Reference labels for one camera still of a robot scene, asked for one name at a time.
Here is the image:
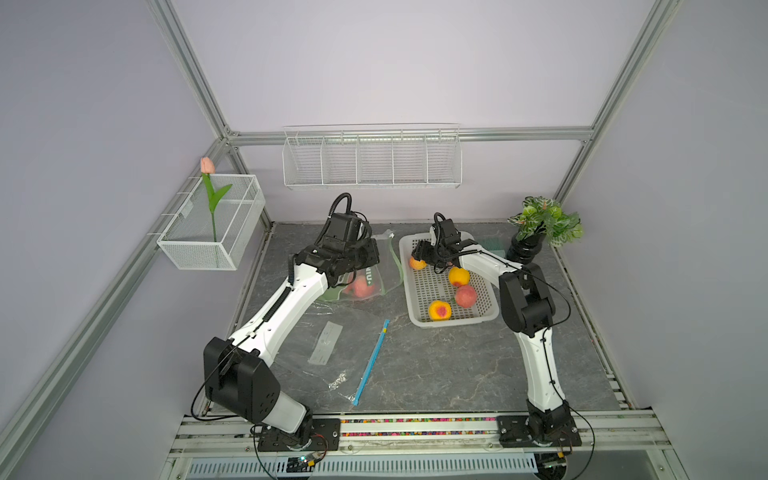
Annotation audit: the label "yellow-red peach front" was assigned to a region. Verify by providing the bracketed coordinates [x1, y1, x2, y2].
[427, 300, 452, 321]

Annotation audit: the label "clear blue-zipper bag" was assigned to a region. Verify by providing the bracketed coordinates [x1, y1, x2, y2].
[272, 302, 391, 412]

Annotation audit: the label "green printed zip-top bag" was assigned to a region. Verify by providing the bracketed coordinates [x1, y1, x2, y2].
[319, 229, 404, 303]

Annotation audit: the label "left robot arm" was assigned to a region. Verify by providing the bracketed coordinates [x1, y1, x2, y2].
[201, 211, 379, 435]

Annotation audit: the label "potted green plant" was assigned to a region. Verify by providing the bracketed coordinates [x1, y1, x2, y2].
[506, 196, 584, 264]

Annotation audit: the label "pink peach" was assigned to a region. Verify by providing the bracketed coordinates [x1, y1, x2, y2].
[351, 276, 379, 299]

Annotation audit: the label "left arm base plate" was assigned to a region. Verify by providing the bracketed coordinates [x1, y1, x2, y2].
[257, 417, 341, 453]

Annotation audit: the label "orange-red peach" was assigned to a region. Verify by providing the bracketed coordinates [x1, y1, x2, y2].
[409, 256, 427, 271]

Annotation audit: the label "green dustpan scoop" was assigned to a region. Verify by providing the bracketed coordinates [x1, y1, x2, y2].
[479, 238, 509, 257]

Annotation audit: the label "red peach front right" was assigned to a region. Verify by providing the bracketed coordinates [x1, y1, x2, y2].
[454, 285, 478, 309]

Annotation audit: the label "white wire wall shelf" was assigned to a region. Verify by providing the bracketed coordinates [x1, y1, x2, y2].
[282, 123, 463, 189]

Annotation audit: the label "pink artificial tulip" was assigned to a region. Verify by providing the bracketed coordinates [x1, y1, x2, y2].
[200, 157, 232, 242]

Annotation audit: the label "yellow peach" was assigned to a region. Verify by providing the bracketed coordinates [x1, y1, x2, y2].
[448, 266, 471, 288]

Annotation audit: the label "white plastic basket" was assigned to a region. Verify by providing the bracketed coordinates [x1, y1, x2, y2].
[399, 233, 500, 328]

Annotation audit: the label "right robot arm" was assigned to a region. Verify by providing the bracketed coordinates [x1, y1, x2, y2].
[413, 212, 574, 445]

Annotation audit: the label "white mesh wall basket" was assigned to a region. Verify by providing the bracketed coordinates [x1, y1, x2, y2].
[149, 174, 267, 271]

